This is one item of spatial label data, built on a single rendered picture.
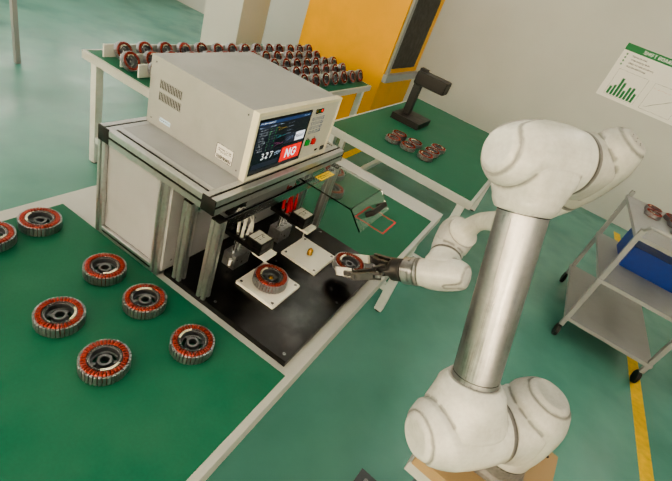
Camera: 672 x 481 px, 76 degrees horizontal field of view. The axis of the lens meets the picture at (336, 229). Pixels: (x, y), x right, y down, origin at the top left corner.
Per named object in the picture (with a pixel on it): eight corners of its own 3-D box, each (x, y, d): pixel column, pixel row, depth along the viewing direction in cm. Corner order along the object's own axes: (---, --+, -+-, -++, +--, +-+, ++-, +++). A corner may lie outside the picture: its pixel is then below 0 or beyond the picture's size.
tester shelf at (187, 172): (340, 160, 163) (344, 150, 161) (212, 216, 108) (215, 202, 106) (252, 110, 175) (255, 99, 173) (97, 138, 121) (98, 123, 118)
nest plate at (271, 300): (299, 287, 143) (300, 285, 142) (272, 310, 131) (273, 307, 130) (264, 263, 147) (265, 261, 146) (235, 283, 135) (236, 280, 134)
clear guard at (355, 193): (388, 210, 157) (394, 196, 154) (359, 232, 138) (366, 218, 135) (317, 168, 166) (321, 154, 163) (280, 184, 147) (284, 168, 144)
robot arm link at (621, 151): (568, 170, 101) (526, 161, 96) (640, 118, 87) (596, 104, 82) (590, 217, 95) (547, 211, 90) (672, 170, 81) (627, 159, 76)
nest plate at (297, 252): (334, 259, 162) (335, 256, 162) (313, 276, 150) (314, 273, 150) (303, 238, 167) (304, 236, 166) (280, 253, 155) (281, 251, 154)
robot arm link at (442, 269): (418, 295, 137) (430, 265, 145) (468, 302, 128) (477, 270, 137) (411, 272, 130) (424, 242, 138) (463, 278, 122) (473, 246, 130)
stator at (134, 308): (168, 318, 118) (170, 309, 116) (123, 323, 112) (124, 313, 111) (162, 289, 126) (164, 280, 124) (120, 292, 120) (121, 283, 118)
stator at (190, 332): (221, 349, 116) (224, 340, 114) (188, 374, 107) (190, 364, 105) (193, 325, 119) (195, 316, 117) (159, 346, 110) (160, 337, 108)
